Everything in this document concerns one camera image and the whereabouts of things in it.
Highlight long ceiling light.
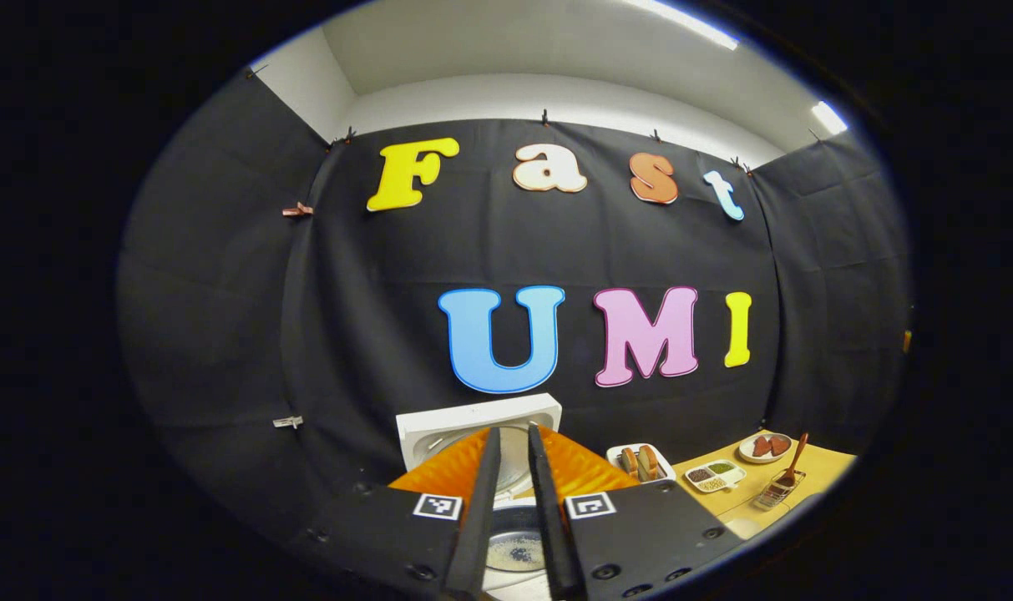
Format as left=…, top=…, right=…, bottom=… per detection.
left=623, top=0, right=739, bottom=51

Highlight white divided grain dish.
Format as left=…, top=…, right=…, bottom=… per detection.
left=684, top=459, right=747, bottom=493

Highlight round white plate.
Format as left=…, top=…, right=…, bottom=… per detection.
left=738, top=432, right=793, bottom=464

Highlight black backdrop cloth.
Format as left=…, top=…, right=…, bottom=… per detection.
left=115, top=67, right=914, bottom=535

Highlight white toaster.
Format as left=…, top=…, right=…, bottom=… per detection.
left=606, top=442, right=676, bottom=485

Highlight white rice grains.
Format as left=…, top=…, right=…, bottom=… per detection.
left=491, top=534, right=545, bottom=573

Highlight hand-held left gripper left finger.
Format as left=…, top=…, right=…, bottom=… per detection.
left=301, top=426, right=504, bottom=601

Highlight brown wooden spoon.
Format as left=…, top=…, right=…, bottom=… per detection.
left=777, top=432, right=809, bottom=487

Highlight clear wire chopstick holder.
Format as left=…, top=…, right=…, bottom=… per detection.
left=755, top=469, right=806, bottom=511

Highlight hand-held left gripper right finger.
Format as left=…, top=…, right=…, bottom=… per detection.
left=528, top=422, right=745, bottom=601

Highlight short ceiling light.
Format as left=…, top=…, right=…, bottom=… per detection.
left=811, top=100, right=849, bottom=136

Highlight white rice cooker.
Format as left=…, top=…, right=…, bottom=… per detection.
left=396, top=392, right=563, bottom=598

